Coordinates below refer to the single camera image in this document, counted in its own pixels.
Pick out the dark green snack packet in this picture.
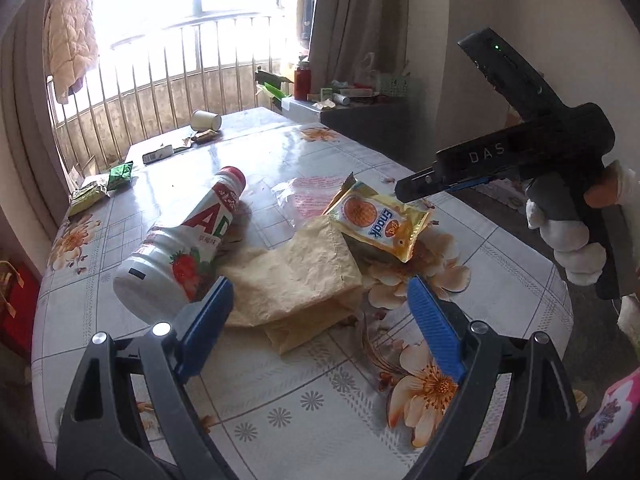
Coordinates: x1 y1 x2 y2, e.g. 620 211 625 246
106 161 136 192

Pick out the white lattice basket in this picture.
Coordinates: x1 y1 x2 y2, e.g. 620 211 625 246
375 72 408 96

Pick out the green and black box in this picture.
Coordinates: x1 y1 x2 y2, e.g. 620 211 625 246
254 70 293 101

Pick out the red thermos bottle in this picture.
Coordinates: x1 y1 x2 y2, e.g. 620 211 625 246
294 60 311 101

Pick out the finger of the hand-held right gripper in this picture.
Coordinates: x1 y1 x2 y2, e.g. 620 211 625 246
394 167 450 202

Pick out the grey curtain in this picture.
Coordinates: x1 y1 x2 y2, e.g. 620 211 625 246
305 0 446 91
2 5 68 231

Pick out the metal window railing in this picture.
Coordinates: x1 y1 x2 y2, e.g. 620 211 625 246
47 12 301 171

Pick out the red gift bag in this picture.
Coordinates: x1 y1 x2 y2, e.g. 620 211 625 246
0 260 41 356

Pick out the small white and black box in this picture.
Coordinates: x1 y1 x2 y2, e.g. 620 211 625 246
142 144 175 166

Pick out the pink quilted jacket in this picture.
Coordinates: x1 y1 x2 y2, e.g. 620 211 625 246
44 0 100 105

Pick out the yellow snack packet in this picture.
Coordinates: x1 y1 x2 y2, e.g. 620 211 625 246
322 172 432 263

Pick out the brown paper bag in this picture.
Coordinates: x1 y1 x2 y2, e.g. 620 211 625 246
220 217 363 356

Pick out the white strawberry drink bottle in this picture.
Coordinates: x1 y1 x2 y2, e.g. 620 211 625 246
112 166 247 322

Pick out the grey cabinet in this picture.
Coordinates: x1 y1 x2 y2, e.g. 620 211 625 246
320 100 421 171

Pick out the person's pink floral clothing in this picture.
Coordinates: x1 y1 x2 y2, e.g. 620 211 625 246
584 367 640 466

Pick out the clear plastic bag on cabinet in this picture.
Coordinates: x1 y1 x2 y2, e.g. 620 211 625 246
355 52 378 83

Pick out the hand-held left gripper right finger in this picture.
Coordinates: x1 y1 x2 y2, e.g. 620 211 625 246
407 276 587 480

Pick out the clear printed plastic bag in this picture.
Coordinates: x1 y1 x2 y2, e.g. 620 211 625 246
270 176 348 223

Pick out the paper cup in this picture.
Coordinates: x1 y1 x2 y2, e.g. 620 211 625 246
190 110 222 132

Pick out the light green snack packet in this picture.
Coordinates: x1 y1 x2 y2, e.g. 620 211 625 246
67 180 111 218

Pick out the floral tablecloth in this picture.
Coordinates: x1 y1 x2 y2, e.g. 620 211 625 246
30 107 576 480

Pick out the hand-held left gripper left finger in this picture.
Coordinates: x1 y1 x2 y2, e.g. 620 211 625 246
55 276 236 480

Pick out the person's right hand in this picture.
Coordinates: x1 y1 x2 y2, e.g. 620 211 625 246
524 159 640 287

